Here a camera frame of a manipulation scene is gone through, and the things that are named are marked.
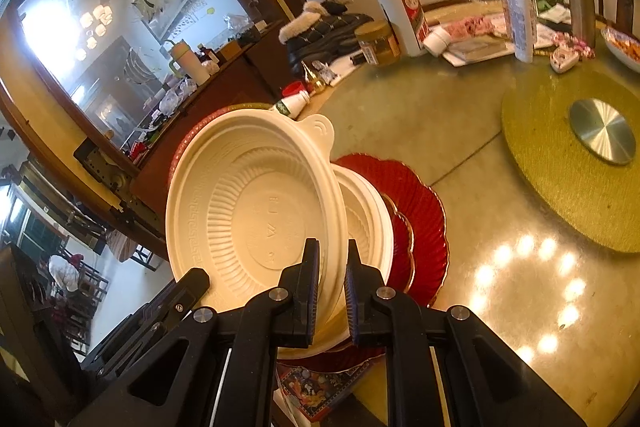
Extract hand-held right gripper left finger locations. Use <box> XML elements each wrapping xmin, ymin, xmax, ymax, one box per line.
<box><xmin>67</xmin><ymin>238</ymin><xmax>322</xmax><ymax>427</ymax></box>

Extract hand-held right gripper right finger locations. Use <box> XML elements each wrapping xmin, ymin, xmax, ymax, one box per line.
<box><xmin>344</xmin><ymin>239</ymin><xmax>587</xmax><ymax>427</ymax></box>

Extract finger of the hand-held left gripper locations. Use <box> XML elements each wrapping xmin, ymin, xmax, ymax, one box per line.
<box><xmin>142</xmin><ymin>267</ymin><xmax>211</xmax><ymax>324</ymax></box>

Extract cream ribbed plastic bowl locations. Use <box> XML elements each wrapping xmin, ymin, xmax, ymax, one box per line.
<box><xmin>277</xmin><ymin>163</ymin><xmax>396</xmax><ymax>360</ymax></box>
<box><xmin>165</xmin><ymin>113</ymin><xmax>348</xmax><ymax>314</ymax></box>

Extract red scalloped fruit bowl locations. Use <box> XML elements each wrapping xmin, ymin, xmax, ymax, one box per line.
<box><xmin>167</xmin><ymin>104</ymin><xmax>449</xmax><ymax>373</ymax></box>

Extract colourful card pack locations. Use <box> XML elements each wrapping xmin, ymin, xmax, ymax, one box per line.
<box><xmin>275</xmin><ymin>359</ymin><xmax>371</xmax><ymax>423</ymax></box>

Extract white plastic bag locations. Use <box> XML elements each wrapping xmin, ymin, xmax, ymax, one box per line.
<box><xmin>157</xmin><ymin>79</ymin><xmax>198</xmax><ymax>115</ymax></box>

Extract white and green drink bottle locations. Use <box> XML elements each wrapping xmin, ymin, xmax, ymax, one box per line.
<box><xmin>274</xmin><ymin>88</ymin><xmax>311</xmax><ymax>118</ymax></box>

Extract gold gourd ornament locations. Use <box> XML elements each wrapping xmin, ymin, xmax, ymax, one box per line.
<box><xmin>300</xmin><ymin>61</ymin><xmax>326</xmax><ymax>95</ymax></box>

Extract gold round turntable mat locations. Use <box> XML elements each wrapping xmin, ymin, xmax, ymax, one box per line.
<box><xmin>501</xmin><ymin>68</ymin><xmax>640</xmax><ymax>254</ymax></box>

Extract brown paste jar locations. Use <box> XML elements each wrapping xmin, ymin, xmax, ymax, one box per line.
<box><xmin>355</xmin><ymin>23</ymin><xmax>402</xmax><ymax>66</ymax></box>

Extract dark jacket with fur trim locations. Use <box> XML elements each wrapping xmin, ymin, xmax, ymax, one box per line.
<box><xmin>278</xmin><ymin>0</ymin><xmax>388</xmax><ymax>72</ymax></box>

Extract small white cup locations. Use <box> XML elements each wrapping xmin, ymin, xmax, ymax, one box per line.
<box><xmin>422</xmin><ymin>28</ymin><xmax>452</xmax><ymax>56</ymax></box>

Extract white booklet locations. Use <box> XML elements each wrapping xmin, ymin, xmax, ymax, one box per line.
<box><xmin>442</xmin><ymin>34</ymin><xmax>516</xmax><ymax>68</ymax></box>

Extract white liquor bottle red cap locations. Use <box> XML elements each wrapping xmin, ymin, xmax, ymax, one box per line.
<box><xmin>376</xmin><ymin>0</ymin><xmax>427</xmax><ymax>56</ymax></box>

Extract pink sliced meat tray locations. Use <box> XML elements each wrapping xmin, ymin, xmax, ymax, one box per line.
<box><xmin>440</xmin><ymin>13</ymin><xmax>511</xmax><ymax>40</ymax></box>

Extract steel turntable disc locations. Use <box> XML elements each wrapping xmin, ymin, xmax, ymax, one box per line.
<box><xmin>569</xmin><ymin>98</ymin><xmax>637</xmax><ymax>166</ymax></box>

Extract white remote control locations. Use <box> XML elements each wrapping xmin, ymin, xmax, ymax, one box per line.
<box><xmin>550</xmin><ymin>49</ymin><xmax>581</xmax><ymax>72</ymax></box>

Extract blue and white box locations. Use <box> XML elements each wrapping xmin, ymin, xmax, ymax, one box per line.
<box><xmin>500</xmin><ymin>0</ymin><xmax>538</xmax><ymax>64</ymax></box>

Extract pile of wrapped candies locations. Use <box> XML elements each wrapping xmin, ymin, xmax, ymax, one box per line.
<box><xmin>550</xmin><ymin>32</ymin><xmax>596</xmax><ymax>58</ymax></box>

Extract white paper sheet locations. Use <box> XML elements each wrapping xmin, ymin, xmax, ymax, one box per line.
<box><xmin>537</xmin><ymin>4</ymin><xmax>571</xmax><ymax>25</ymax></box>

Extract blue rimmed plate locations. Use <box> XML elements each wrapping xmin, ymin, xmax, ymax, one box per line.
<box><xmin>600</xmin><ymin>27</ymin><xmax>640</xmax><ymax>74</ymax></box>

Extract steel thermos flask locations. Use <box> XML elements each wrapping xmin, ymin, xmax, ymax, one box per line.
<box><xmin>562</xmin><ymin>0</ymin><xmax>597</xmax><ymax>48</ymax></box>

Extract fried snacks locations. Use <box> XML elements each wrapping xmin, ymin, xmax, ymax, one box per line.
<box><xmin>612</xmin><ymin>34</ymin><xmax>640</xmax><ymax>60</ymax></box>

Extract cream tumbler with handle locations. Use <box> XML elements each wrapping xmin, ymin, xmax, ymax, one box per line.
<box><xmin>167</xmin><ymin>41</ymin><xmax>211</xmax><ymax>86</ymax></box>

